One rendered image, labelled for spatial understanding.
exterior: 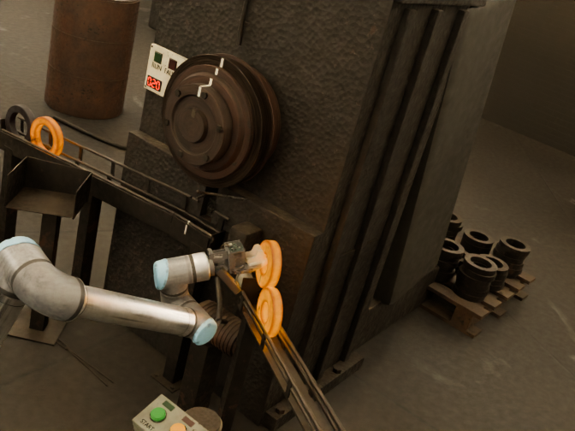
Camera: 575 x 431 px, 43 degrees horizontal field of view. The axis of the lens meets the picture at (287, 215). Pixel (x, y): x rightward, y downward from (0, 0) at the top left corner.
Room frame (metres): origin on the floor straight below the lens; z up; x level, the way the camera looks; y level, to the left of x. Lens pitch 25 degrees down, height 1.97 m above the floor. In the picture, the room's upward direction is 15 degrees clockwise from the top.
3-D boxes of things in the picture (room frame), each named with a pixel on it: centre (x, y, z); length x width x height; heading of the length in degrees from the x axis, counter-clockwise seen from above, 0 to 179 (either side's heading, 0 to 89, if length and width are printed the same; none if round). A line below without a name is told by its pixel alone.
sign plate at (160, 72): (2.73, 0.57, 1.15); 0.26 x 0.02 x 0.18; 59
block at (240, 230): (2.35, 0.13, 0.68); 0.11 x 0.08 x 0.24; 149
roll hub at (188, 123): (2.38, 0.39, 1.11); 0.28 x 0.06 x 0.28; 59
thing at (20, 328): (2.51, 0.92, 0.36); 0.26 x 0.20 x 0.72; 94
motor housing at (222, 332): (2.18, 0.12, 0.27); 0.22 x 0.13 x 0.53; 59
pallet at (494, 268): (4.05, -0.84, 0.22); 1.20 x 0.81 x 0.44; 57
